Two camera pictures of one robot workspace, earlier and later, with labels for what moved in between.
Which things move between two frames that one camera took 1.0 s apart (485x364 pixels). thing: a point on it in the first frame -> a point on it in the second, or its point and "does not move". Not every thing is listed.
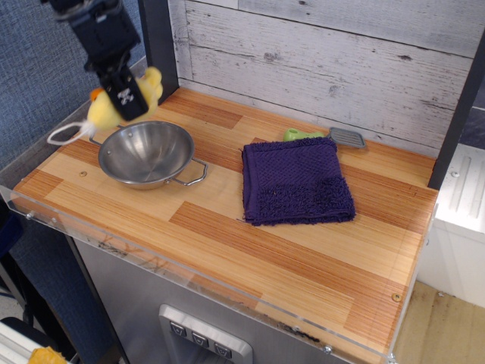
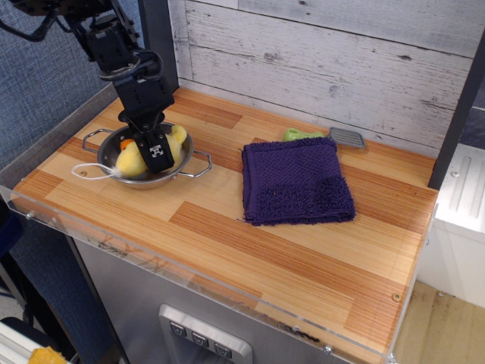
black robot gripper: [107, 38] -> [145, 96]
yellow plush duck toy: [100, 115] -> [129, 161]
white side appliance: [454, 261] does not move
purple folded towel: [293, 181] does not move
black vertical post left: [157, 32] does not move
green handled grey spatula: [342, 136] does not move
